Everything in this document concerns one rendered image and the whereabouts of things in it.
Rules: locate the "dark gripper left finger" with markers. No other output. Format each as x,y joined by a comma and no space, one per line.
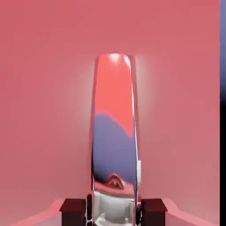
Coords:
72,211

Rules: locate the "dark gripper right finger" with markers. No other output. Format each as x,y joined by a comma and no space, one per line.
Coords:
153,211

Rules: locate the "pink cabinet door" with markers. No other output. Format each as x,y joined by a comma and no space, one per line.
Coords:
44,88

